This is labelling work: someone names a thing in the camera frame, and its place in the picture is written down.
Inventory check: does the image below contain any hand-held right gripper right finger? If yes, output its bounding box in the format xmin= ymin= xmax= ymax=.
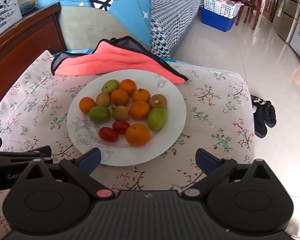
xmin=181 ymin=148 xmax=277 ymax=200

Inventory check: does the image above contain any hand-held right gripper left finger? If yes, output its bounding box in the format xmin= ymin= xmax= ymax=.
xmin=19 ymin=147 xmax=115 ymax=200

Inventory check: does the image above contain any red cherry tomato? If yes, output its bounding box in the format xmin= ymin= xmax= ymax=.
xmin=98 ymin=127 xmax=119 ymax=142
xmin=112 ymin=121 xmax=130 ymax=134

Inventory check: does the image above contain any orange mandarin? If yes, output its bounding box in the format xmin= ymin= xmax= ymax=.
xmin=132 ymin=88 xmax=151 ymax=103
xmin=79 ymin=97 xmax=97 ymax=114
xmin=129 ymin=101 xmax=151 ymax=120
xmin=119 ymin=79 xmax=137 ymax=96
xmin=110 ymin=89 xmax=130 ymax=106
xmin=125 ymin=124 xmax=150 ymax=147

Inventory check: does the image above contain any brown kiwi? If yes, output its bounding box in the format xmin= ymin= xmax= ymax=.
xmin=96 ymin=92 xmax=111 ymax=107
xmin=148 ymin=94 xmax=167 ymax=109
xmin=111 ymin=106 xmax=130 ymax=122

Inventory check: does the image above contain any white plate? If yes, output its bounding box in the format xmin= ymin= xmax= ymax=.
xmin=67 ymin=69 xmax=187 ymax=167

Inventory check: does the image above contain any floral cloth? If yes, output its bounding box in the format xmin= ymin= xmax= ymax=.
xmin=0 ymin=50 xmax=255 ymax=240

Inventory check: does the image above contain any black slipper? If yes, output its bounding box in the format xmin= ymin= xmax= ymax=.
xmin=254 ymin=110 xmax=268 ymax=138
xmin=250 ymin=95 xmax=277 ymax=128

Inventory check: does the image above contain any pink towel with black trim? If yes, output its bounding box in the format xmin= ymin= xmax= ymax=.
xmin=51 ymin=36 xmax=189 ymax=84

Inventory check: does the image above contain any dark wooden cabinet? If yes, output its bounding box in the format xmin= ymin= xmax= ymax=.
xmin=0 ymin=2 xmax=67 ymax=115

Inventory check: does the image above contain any pale green armchair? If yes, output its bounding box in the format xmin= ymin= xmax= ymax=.
xmin=59 ymin=5 xmax=152 ymax=52

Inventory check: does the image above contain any blue plastic bin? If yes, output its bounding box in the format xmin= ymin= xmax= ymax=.
xmin=201 ymin=7 xmax=238 ymax=32

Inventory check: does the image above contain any checked sofa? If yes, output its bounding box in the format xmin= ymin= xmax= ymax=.
xmin=150 ymin=0 xmax=203 ymax=58

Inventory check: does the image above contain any white plastic basket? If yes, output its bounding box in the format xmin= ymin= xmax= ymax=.
xmin=202 ymin=0 xmax=243 ymax=18

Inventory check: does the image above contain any silver refrigerator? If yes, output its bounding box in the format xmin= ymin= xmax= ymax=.
xmin=272 ymin=0 xmax=300 ymax=43

